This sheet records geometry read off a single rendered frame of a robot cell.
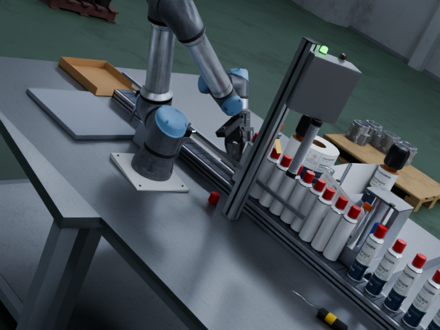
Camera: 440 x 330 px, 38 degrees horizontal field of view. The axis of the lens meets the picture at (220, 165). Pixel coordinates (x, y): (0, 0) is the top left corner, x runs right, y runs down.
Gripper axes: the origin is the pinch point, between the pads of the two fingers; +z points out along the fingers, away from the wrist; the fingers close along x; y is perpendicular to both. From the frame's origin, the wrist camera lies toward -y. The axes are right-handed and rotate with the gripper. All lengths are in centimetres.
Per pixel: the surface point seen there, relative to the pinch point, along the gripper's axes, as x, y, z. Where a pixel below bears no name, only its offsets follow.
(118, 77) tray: 82, 13, -37
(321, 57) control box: -48, -16, -35
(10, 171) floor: 168, 8, 11
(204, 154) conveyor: 16.3, 1.3, -3.2
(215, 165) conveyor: 8.9, -0.8, 1.1
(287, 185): -25.5, -1.6, 6.6
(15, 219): 97, -33, 26
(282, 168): -23.1, -1.5, 0.7
